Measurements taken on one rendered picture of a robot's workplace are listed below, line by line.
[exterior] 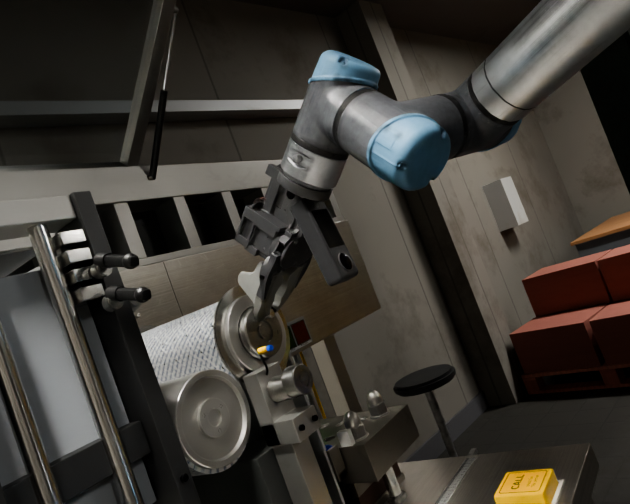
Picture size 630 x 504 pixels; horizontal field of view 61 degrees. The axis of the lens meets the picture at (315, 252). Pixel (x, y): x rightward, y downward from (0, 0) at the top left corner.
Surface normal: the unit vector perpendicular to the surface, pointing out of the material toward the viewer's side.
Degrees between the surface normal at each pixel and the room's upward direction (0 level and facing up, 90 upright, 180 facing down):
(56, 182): 90
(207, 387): 90
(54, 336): 90
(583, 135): 90
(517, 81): 112
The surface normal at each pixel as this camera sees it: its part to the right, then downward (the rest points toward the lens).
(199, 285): 0.75, -0.32
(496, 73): -0.85, 0.21
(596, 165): -0.66, 0.21
